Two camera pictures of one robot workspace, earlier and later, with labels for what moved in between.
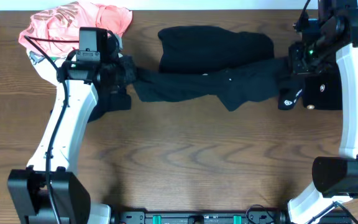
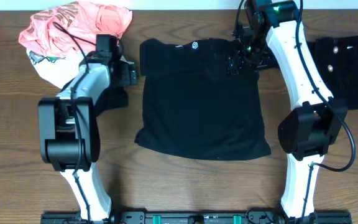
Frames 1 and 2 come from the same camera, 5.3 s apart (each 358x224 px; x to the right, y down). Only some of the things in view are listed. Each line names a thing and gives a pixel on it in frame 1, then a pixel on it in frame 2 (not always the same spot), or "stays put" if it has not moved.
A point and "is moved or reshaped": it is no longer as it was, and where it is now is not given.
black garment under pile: (111, 99) stays put
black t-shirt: (234, 66) is moved or reshaped
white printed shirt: (43, 66) stays put
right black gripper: (299, 66) to (237, 61)
